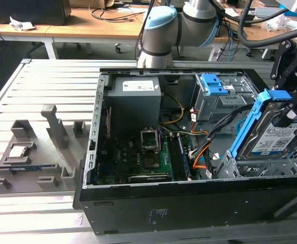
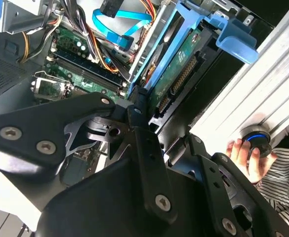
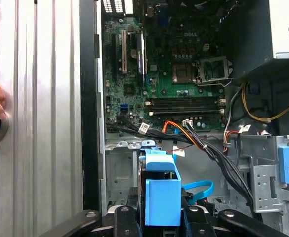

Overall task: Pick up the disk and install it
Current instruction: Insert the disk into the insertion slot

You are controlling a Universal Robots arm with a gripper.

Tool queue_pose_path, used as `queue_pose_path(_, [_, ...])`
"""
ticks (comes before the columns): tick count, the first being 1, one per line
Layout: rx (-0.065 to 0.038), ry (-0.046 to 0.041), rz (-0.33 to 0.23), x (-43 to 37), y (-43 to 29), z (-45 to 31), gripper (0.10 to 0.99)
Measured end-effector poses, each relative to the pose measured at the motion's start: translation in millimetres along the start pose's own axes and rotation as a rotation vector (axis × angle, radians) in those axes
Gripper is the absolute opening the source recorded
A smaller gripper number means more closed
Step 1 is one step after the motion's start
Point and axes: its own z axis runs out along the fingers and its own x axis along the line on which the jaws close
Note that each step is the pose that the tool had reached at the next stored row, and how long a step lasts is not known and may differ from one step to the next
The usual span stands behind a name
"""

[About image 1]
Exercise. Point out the wooden desk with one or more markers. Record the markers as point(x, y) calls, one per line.
point(265, 38)
point(69, 28)

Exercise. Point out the grey disk bay with carrier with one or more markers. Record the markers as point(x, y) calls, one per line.
point(214, 106)

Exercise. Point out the clear plastic bag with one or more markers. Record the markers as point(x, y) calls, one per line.
point(275, 24)

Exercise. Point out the green motherboard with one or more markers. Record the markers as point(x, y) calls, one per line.
point(166, 157)

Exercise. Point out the silver CPU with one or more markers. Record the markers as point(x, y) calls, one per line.
point(16, 151)

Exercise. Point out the black graphics card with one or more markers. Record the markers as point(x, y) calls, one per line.
point(148, 178)

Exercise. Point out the CPU socket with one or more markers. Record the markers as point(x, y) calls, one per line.
point(152, 162)

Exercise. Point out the crumpled white paper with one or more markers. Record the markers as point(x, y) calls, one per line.
point(21, 24)

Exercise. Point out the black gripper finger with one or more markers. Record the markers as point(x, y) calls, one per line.
point(288, 64)
point(289, 117)

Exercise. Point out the hard disk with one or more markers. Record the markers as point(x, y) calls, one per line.
point(265, 134)

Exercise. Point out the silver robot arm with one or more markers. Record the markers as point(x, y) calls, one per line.
point(163, 33)

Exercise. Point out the blue RAM stick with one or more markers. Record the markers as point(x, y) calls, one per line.
point(34, 168)

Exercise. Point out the large black box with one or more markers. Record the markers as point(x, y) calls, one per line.
point(29, 11)

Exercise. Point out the grey empty disk bay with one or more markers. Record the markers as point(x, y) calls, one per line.
point(227, 167)

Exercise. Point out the black PC case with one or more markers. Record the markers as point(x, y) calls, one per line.
point(189, 211)

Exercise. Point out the black RAM slot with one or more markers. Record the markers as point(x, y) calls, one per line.
point(185, 158)
point(176, 158)

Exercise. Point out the blue installed disk carrier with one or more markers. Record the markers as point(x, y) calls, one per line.
point(211, 86)

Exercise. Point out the grey parts rack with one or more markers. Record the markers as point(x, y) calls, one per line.
point(44, 162)

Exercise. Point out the grey power supply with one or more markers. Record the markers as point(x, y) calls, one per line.
point(133, 106)

